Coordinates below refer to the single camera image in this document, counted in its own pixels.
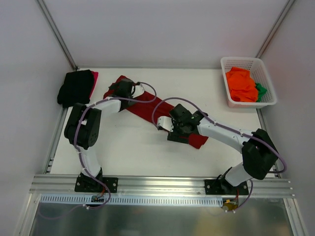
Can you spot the dark red t shirt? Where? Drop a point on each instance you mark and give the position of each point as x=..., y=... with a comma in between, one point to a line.
x=145, y=110

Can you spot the folded pink t shirt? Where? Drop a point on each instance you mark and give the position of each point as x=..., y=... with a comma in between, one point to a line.
x=95, y=77

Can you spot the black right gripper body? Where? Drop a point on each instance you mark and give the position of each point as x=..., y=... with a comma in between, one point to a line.
x=177, y=137

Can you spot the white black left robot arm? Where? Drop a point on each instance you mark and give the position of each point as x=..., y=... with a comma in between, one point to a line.
x=82, y=128

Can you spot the aluminium corner post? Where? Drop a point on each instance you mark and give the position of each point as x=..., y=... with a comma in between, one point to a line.
x=275, y=27
x=54, y=28

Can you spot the white plastic basket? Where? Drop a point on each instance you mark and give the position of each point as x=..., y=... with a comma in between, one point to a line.
x=258, y=73

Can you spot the green t shirt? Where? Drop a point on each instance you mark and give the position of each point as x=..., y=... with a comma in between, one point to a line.
x=261, y=91

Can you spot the aluminium right table rail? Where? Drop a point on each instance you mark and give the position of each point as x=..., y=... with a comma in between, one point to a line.
x=273, y=172

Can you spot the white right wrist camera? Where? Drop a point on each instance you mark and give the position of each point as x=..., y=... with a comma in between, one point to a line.
x=165, y=123

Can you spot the folded black t shirt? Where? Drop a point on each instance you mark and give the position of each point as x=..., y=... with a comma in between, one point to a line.
x=76, y=88

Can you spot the aluminium right corner post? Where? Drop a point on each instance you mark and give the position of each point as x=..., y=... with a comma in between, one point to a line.
x=275, y=27

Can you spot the white slotted cable duct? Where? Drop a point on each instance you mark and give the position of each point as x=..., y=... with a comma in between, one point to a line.
x=132, y=200

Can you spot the aluminium left table rail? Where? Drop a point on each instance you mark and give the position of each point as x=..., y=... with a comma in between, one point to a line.
x=55, y=140

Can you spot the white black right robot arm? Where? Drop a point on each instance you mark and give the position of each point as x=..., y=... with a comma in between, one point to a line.
x=258, y=151

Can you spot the orange t shirt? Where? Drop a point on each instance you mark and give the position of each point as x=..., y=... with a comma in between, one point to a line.
x=241, y=86

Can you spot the aluminium table rail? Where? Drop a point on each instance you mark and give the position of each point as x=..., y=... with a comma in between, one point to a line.
x=55, y=140
x=273, y=172

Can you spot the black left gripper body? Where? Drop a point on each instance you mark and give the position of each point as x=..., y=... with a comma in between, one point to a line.
x=117, y=85

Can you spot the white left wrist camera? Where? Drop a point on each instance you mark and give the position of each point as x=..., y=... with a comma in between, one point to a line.
x=138, y=90

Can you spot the aluminium left corner post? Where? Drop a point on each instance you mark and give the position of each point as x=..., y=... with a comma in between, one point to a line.
x=54, y=28

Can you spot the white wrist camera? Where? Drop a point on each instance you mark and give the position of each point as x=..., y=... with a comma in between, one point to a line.
x=138, y=90
x=165, y=123

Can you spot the aluminium front mounting rail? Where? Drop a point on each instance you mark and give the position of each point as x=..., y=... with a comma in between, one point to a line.
x=163, y=186

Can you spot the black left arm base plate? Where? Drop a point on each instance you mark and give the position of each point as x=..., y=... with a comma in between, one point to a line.
x=86, y=184

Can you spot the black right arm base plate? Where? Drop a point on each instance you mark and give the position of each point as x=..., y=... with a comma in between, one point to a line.
x=214, y=186

